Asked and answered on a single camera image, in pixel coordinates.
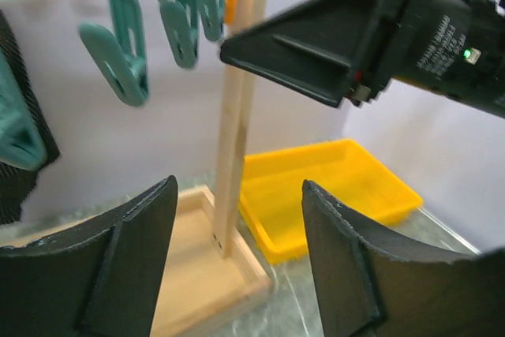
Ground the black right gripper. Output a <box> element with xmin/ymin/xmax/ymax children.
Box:
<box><xmin>346</xmin><ymin>0</ymin><xmax>505</xmax><ymax>119</ymax></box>

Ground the yellow plastic tray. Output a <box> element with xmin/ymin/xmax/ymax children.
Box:
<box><xmin>238</xmin><ymin>138</ymin><xmax>424</xmax><ymax>265</ymax></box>

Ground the black hanging underwear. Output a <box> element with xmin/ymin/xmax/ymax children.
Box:
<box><xmin>1</xmin><ymin>15</ymin><xmax>60</xmax><ymax>224</ymax></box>

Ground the wooden hanger rack frame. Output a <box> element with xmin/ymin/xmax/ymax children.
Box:
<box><xmin>0</xmin><ymin>0</ymin><xmax>274</xmax><ymax>337</ymax></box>

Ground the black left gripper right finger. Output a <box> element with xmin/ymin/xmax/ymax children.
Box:
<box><xmin>302</xmin><ymin>180</ymin><xmax>504</xmax><ymax>336</ymax></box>

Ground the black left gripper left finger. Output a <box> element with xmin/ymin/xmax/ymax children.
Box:
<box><xmin>1</xmin><ymin>176</ymin><xmax>178</xmax><ymax>336</ymax></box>

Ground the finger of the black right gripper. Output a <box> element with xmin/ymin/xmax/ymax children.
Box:
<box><xmin>219</xmin><ymin>0</ymin><xmax>401</xmax><ymax>107</ymax></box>

